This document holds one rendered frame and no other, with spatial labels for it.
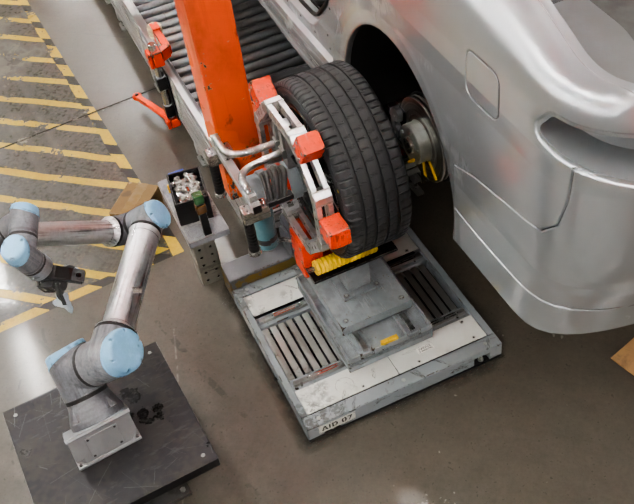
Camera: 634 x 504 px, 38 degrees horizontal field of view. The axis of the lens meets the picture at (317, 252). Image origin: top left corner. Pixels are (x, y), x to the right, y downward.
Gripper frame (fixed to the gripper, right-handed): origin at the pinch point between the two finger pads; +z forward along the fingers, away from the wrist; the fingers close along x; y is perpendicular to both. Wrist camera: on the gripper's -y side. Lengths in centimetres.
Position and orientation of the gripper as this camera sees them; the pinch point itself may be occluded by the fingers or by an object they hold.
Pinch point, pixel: (78, 292)
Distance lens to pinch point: 328.3
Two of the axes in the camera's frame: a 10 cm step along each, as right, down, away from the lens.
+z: 2.9, 4.1, 8.6
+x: -1.1, 9.1, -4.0
